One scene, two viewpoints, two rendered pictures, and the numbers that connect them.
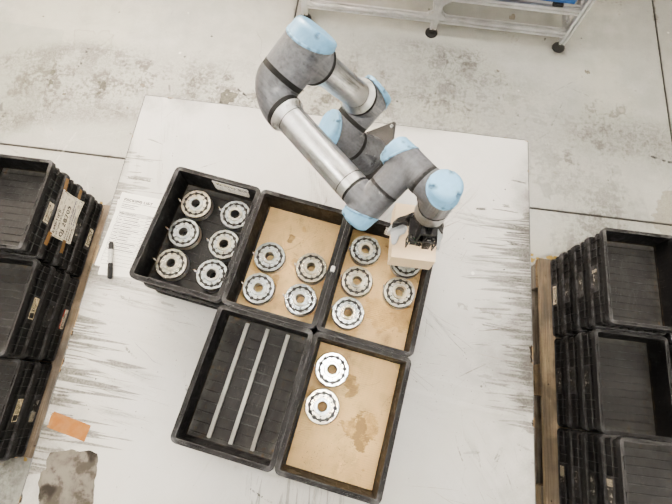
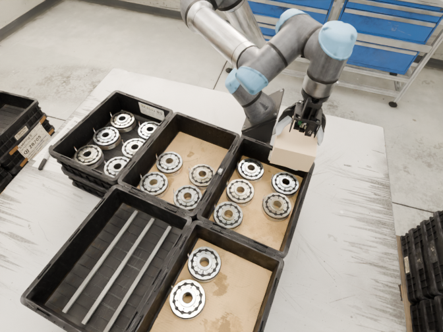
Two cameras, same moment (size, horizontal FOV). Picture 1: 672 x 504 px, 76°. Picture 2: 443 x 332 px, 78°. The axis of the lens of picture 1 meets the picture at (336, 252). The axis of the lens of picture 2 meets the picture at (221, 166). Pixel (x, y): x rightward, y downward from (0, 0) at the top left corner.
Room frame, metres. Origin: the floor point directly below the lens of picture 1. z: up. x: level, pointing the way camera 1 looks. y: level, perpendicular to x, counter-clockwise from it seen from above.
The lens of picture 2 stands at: (-0.19, -0.09, 1.72)
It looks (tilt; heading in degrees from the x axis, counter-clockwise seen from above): 53 degrees down; 9
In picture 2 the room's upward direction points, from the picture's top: 5 degrees clockwise
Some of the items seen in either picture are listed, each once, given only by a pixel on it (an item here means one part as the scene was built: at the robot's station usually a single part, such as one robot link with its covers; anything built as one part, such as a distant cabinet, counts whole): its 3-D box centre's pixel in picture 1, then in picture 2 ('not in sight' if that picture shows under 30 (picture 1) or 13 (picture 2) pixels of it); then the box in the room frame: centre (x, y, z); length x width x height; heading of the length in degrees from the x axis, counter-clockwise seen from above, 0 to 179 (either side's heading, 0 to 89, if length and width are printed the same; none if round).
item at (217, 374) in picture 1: (248, 384); (119, 262); (0.01, 0.23, 0.87); 0.40 x 0.30 x 0.11; 169
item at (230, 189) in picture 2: (357, 281); (240, 190); (0.36, -0.08, 0.86); 0.10 x 0.10 x 0.01
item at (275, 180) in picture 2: (406, 262); (285, 182); (0.44, -0.24, 0.86); 0.10 x 0.10 x 0.01
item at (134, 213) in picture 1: (135, 234); (72, 143); (0.50, 0.75, 0.70); 0.33 x 0.23 x 0.01; 178
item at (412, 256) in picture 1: (412, 236); (295, 141); (0.44, -0.21, 1.08); 0.16 x 0.12 x 0.07; 178
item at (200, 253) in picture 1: (202, 237); (118, 140); (0.46, 0.45, 0.87); 0.40 x 0.30 x 0.11; 169
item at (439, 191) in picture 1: (439, 194); (330, 52); (0.42, -0.21, 1.40); 0.09 x 0.08 x 0.11; 45
